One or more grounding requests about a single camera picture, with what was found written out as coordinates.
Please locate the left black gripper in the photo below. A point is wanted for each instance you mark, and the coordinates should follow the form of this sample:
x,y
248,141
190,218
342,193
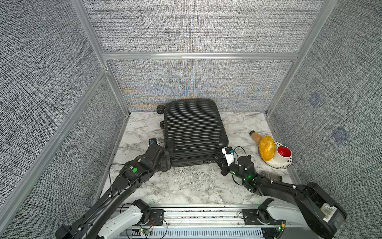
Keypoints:
x,y
165,162

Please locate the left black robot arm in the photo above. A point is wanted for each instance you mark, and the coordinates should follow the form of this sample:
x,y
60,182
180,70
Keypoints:
x,y
98,222

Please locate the brown bottle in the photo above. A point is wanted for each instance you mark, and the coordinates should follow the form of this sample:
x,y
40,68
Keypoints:
x,y
256,137

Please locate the yellow mesh sponge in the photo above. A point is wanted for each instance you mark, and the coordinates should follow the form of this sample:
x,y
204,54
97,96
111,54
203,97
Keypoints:
x,y
267,148

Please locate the red and white cup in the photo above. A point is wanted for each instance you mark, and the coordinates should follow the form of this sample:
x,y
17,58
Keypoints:
x,y
282,154

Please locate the aluminium front rail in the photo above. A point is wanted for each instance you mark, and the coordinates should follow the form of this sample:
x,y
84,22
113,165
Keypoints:
x,y
220,216

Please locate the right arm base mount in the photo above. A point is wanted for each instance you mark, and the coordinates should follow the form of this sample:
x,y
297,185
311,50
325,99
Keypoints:
x,y
253,217

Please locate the black hard-shell suitcase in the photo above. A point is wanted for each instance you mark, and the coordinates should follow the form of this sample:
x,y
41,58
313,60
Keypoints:
x,y
193,130

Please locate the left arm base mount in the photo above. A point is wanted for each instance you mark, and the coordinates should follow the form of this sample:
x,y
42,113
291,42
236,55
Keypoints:
x,y
153,218

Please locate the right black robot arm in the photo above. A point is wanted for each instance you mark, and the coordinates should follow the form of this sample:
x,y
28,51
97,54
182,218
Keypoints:
x,y
321,212

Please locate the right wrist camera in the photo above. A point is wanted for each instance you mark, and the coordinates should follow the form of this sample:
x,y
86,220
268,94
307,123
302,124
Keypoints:
x,y
229,155

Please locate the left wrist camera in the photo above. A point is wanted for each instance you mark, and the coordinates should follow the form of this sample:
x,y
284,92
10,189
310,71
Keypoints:
x,y
153,141

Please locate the white perforated plate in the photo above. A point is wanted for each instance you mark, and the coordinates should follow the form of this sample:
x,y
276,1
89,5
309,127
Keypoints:
x,y
276,165

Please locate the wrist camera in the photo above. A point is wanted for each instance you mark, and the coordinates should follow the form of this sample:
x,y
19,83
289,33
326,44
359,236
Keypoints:
x,y
153,141
229,155

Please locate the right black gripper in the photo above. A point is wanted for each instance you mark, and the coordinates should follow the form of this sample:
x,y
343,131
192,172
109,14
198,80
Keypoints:
x,y
222,162

